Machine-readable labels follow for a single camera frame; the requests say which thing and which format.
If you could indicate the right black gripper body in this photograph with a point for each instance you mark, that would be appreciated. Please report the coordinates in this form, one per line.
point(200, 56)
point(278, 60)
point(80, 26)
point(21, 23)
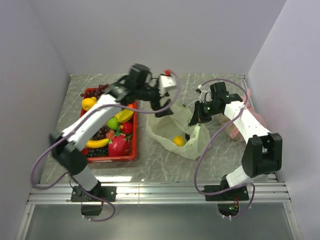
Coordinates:
point(205, 110)

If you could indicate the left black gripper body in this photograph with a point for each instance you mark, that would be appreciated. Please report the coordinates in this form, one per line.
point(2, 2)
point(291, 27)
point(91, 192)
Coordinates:
point(149, 93)

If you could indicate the dark fake mangosteen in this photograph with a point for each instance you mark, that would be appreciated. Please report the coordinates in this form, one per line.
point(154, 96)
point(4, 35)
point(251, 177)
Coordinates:
point(187, 137)

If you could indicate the green avocado print plastic bag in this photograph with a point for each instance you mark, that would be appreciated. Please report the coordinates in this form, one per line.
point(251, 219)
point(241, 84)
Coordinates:
point(164, 129)

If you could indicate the yellow fake lemon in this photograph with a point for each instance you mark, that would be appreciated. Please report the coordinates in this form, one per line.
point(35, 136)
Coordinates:
point(179, 141)

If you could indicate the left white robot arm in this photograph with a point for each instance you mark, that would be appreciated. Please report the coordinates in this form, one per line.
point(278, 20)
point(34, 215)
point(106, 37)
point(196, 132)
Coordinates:
point(68, 144)

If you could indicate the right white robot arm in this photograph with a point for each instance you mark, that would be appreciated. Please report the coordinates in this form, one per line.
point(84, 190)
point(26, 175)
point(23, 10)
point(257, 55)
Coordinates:
point(263, 151)

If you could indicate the yellow fake starfruit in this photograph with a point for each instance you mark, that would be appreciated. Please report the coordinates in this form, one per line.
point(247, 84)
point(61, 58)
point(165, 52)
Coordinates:
point(124, 116)

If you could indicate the pink plastic bag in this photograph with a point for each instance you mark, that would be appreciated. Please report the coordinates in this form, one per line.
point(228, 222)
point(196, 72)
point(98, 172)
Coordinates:
point(240, 121)

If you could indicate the green fake lime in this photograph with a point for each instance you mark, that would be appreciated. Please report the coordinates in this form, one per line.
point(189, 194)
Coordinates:
point(113, 124)

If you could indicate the pink fake dragon fruit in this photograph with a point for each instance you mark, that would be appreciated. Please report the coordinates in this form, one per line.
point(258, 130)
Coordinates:
point(119, 145)

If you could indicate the yellow fake banana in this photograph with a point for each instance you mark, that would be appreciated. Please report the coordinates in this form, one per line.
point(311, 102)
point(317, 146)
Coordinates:
point(94, 144)

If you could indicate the purple grape bunch top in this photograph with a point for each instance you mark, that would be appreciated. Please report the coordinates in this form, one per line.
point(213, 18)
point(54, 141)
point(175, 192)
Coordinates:
point(95, 92)

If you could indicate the purple grape bunch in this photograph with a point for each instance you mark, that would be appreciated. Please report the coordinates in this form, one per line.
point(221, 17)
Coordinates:
point(95, 92)
point(100, 134)

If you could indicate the purple grape bunch middle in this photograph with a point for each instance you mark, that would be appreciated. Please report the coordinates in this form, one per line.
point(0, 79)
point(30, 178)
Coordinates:
point(100, 134)

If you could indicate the dark blue grape bunch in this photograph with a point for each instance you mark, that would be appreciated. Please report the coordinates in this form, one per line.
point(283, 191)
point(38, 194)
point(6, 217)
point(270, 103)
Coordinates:
point(98, 152)

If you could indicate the red plastic crate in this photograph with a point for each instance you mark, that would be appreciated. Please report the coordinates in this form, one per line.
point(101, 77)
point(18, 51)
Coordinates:
point(111, 133)

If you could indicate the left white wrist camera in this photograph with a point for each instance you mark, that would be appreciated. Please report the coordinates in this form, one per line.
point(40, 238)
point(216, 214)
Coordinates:
point(166, 81)

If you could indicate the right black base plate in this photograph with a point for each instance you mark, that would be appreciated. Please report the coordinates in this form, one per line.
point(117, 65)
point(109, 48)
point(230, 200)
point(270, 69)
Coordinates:
point(226, 197)

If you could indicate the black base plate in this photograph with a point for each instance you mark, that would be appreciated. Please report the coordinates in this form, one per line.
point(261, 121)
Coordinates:
point(93, 202)
point(226, 197)

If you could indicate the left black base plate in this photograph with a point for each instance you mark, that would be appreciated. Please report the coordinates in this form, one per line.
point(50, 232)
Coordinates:
point(93, 202)

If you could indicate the aluminium rail frame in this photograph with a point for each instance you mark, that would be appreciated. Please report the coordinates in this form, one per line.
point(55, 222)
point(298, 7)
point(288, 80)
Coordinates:
point(170, 210)

